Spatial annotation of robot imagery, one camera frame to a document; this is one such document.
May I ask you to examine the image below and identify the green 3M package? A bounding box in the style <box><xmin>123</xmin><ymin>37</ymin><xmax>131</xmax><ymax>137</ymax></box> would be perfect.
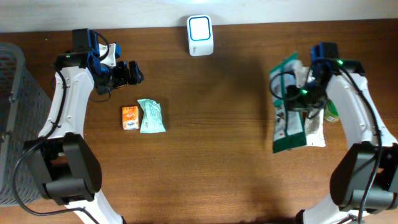
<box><xmin>269</xmin><ymin>53</ymin><xmax>307</xmax><ymax>154</ymax></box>

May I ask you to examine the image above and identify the white tube with gold cap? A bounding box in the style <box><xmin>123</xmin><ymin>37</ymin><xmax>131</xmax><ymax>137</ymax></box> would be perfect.
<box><xmin>304</xmin><ymin>109</ymin><xmax>326</xmax><ymax>147</ymax></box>

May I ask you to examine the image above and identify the green lidded jar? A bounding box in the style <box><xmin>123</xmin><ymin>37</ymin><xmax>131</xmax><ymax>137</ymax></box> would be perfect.
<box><xmin>323</xmin><ymin>100</ymin><xmax>340</xmax><ymax>123</ymax></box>

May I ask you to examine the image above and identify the small orange box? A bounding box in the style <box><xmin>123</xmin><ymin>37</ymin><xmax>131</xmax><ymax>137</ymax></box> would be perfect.
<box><xmin>122</xmin><ymin>106</ymin><xmax>140</xmax><ymax>130</ymax></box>

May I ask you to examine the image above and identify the mint green packet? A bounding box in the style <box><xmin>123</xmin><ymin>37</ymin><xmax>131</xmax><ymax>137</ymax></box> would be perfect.
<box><xmin>137</xmin><ymin>99</ymin><xmax>166</xmax><ymax>134</ymax></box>

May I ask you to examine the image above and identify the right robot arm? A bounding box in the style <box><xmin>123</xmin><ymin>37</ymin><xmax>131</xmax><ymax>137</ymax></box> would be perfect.
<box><xmin>284</xmin><ymin>42</ymin><xmax>397</xmax><ymax>223</ymax></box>

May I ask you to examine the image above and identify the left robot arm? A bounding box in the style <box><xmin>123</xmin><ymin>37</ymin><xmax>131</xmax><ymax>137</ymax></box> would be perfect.
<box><xmin>17</xmin><ymin>28</ymin><xmax>144</xmax><ymax>223</ymax></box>

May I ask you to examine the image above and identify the grey plastic mesh basket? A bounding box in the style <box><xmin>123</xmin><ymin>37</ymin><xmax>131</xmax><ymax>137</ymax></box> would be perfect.
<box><xmin>1</xmin><ymin>42</ymin><xmax>52</xmax><ymax>207</ymax></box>

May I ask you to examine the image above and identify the right black camera cable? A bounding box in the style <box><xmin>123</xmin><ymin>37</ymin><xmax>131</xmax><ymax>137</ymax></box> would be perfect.
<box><xmin>269</xmin><ymin>57</ymin><xmax>383</xmax><ymax>224</ymax></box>

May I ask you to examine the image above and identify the black camera cable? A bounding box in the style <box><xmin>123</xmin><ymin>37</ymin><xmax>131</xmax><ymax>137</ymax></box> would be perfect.
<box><xmin>269</xmin><ymin>57</ymin><xmax>383</xmax><ymax>224</ymax></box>
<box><xmin>11</xmin><ymin>30</ymin><xmax>113</xmax><ymax>224</ymax></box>

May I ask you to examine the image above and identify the left black camera cable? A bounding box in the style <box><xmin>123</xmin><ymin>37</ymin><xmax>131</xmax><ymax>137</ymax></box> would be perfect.
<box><xmin>11</xmin><ymin>30</ymin><xmax>113</xmax><ymax>224</ymax></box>

